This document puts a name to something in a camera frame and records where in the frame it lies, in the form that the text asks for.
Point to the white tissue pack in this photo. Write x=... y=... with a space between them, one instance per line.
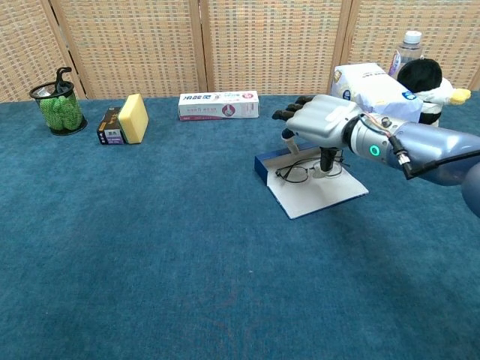
x=375 y=90

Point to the green scrubber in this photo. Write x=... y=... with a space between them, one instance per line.
x=60 y=112

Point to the blue glasses case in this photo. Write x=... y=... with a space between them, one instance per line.
x=318 y=198

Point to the black white plush toy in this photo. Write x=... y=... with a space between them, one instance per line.
x=420 y=75

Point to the white toothpaste box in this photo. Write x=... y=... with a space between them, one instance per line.
x=217 y=107

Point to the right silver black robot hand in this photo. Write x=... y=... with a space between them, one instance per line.
x=322 y=120

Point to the small black box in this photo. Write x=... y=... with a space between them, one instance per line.
x=110 y=129

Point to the woven bamboo folding screen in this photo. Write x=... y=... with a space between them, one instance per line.
x=262 y=45

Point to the clear water bottle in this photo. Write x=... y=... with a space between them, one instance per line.
x=410 y=48

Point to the black-framed eyeglasses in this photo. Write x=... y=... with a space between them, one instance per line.
x=296 y=174

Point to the yellow sponge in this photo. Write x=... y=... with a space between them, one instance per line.
x=135 y=120

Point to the blue carpet table cover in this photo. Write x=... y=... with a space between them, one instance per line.
x=150 y=243

